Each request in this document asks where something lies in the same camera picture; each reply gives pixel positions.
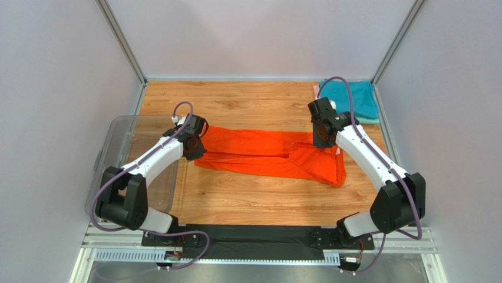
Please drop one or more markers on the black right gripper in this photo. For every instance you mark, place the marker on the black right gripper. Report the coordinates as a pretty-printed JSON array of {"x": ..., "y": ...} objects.
[{"x": 319, "y": 140}]

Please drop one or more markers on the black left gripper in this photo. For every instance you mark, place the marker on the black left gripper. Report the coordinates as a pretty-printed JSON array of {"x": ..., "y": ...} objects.
[{"x": 191, "y": 155}]

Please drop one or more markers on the orange t shirt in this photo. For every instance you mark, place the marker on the orange t shirt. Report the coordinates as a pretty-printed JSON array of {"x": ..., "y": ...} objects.
[{"x": 272, "y": 153}]

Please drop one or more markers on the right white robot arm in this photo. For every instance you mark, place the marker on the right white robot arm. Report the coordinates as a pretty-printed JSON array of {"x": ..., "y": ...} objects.
[{"x": 400, "y": 196}]

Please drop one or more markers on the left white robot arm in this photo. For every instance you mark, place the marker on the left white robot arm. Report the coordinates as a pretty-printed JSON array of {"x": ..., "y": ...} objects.
[{"x": 123, "y": 198}]

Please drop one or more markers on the mint folded t shirt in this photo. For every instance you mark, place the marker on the mint folded t shirt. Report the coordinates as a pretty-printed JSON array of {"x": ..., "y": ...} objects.
[{"x": 365, "y": 120}]

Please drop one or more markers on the pink folded t shirt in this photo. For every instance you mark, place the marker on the pink folded t shirt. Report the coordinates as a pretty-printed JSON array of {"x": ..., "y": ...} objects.
[{"x": 316, "y": 91}]

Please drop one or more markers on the teal folded t shirt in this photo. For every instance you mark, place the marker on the teal folded t shirt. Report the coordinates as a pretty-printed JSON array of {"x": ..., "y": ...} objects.
[{"x": 363, "y": 98}]

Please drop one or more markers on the aluminium frame rail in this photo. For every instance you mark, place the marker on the aluminium frame rail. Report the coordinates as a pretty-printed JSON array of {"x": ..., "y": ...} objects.
[{"x": 109, "y": 245}]

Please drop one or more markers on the right aluminium corner post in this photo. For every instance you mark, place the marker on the right aluminium corner post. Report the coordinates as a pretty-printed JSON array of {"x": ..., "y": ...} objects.
[{"x": 403, "y": 31}]

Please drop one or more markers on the aluminium corner post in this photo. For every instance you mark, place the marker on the aluminium corner post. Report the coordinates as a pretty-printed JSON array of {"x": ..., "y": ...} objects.
[
  {"x": 119, "y": 36},
  {"x": 403, "y": 31}
]

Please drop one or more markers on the left aluminium corner post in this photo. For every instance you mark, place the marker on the left aluminium corner post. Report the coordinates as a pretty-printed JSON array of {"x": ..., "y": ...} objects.
[{"x": 119, "y": 36}]

